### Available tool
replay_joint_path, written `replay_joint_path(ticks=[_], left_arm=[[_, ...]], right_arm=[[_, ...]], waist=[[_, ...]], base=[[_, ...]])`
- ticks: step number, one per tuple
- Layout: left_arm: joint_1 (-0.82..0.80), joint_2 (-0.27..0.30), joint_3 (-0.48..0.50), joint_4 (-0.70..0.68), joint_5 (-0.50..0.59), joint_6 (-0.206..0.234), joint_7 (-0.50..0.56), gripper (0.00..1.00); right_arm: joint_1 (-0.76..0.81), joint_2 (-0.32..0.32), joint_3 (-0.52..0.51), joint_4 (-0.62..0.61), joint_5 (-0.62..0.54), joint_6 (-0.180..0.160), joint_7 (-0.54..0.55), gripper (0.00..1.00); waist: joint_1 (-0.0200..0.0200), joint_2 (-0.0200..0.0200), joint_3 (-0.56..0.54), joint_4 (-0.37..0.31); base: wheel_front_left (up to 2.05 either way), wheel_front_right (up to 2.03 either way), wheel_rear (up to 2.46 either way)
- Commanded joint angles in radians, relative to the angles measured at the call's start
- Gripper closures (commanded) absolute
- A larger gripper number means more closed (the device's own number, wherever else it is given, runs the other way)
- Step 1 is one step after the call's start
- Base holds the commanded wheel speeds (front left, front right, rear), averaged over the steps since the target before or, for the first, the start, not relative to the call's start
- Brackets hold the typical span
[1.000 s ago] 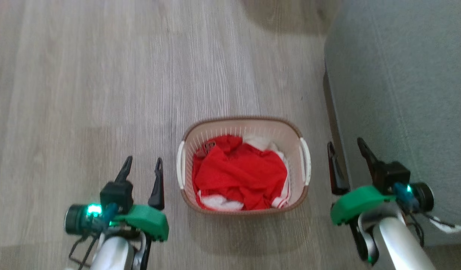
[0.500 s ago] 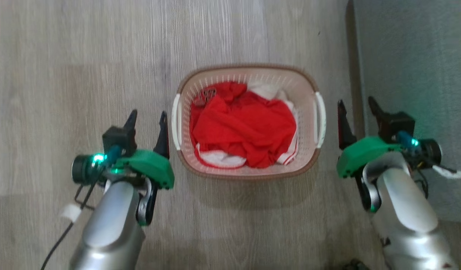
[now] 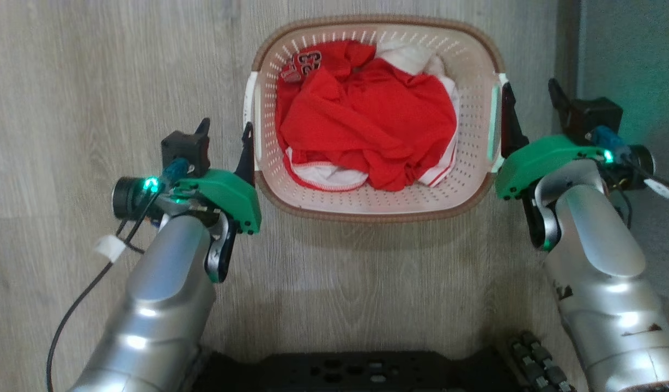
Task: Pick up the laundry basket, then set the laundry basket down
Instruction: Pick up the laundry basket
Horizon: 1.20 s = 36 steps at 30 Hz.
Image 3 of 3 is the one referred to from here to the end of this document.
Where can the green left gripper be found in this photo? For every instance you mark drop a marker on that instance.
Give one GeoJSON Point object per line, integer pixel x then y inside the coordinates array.
{"type": "Point", "coordinates": [231, 193]}

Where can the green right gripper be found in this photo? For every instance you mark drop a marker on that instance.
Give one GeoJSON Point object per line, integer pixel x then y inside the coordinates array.
{"type": "Point", "coordinates": [536, 158]}

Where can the beige perforated plastic laundry basket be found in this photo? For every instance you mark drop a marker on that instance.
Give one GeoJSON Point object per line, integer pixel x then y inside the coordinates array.
{"type": "Point", "coordinates": [367, 204]}

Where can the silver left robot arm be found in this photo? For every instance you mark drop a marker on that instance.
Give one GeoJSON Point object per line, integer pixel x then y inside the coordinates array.
{"type": "Point", "coordinates": [160, 294]}

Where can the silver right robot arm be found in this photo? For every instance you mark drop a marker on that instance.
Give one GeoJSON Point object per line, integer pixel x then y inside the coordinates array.
{"type": "Point", "coordinates": [607, 283]}

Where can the white garment with red trim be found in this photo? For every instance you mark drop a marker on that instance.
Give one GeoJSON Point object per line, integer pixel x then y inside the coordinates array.
{"type": "Point", "coordinates": [334, 175]}

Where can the red sports jersey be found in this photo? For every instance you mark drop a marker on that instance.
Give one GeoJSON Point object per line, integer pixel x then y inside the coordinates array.
{"type": "Point", "coordinates": [367, 120]}

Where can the black ribbed robot wheel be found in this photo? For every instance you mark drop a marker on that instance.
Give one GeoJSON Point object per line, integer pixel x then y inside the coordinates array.
{"type": "Point", "coordinates": [541, 365]}

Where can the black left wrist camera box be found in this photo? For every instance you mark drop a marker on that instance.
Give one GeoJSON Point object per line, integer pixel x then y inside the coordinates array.
{"type": "Point", "coordinates": [184, 149]}

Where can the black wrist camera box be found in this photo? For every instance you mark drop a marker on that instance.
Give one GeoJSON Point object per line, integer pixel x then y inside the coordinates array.
{"type": "Point", "coordinates": [184, 149]}
{"type": "Point", "coordinates": [593, 117]}

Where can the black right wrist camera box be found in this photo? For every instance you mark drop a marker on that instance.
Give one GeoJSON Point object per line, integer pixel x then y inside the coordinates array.
{"type": "Point", "coordinates": [593, 117]}

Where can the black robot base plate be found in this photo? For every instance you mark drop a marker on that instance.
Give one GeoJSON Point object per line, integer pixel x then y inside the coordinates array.
{"type": "Point", "coordinates": [356, 373]}

